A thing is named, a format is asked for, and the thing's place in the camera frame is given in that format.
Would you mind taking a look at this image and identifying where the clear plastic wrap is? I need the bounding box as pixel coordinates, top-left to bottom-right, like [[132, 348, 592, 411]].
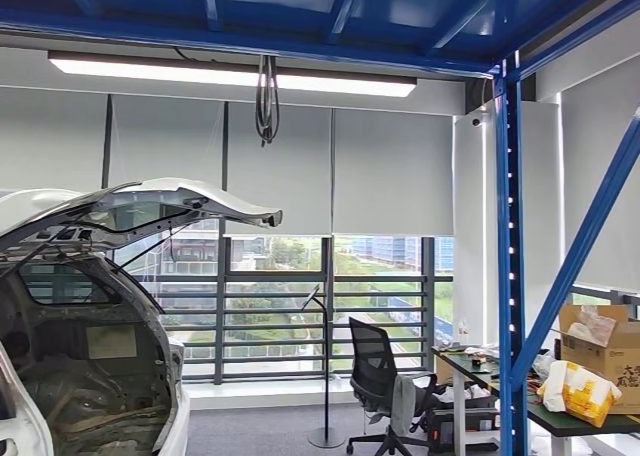
[[567, 305, 617, 348]]

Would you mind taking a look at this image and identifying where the white car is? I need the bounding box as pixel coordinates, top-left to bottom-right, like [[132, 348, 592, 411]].
[[0, 177, 284, 456]]

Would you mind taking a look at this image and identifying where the grey cloth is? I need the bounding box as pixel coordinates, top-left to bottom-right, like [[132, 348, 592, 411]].
[[389, 373, 417, 438]]

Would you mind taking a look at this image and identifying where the black floor stand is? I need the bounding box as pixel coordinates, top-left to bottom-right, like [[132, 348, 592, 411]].
[[301, 284, 346, 450]]

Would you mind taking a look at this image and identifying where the grey roller blind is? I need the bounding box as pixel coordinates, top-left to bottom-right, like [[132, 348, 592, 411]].
[[561, 85, 640, 294], [109, 95, 224, 188], [334, 108, 454, 238], [0, 85, 107, 193], [227, 101, 333, 237]]

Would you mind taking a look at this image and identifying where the clear plastic bag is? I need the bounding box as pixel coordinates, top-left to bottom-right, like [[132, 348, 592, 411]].
[[531, 350, 557, 380]]

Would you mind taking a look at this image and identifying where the printed cardboard box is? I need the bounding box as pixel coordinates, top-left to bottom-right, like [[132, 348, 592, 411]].
[[558, 303, 640, 416]]

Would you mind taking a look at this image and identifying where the black mesh office chair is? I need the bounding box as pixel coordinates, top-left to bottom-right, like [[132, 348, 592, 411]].
[[346, 317, 438, 456]]

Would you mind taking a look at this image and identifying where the black hanging cable bundle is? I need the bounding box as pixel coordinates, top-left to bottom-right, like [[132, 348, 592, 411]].
[[254, 55, 281, 148]]

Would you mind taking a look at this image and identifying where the black equipment case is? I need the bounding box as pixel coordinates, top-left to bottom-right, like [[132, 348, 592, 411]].
[[427, 406, 501, 456]]

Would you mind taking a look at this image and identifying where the white and yellow plastic bag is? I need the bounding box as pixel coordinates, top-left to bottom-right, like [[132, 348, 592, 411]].
[[537, 360, 623, 429]]

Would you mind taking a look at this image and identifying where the blue steel storage rack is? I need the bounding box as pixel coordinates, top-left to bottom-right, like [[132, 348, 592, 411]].
[[0, 0, 640, 456]]

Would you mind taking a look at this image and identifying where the long white ceiling lamp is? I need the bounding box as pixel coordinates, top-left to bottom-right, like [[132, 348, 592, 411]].
[[47, 50, 418, 99]]

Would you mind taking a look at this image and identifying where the grey window railing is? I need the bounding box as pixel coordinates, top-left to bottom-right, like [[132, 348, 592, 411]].
[[112, 235, 454, 385], [570, 283, 640, 322]]

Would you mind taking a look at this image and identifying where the green top desk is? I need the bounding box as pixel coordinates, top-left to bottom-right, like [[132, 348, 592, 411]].
[[431, 345, 640, 456]]

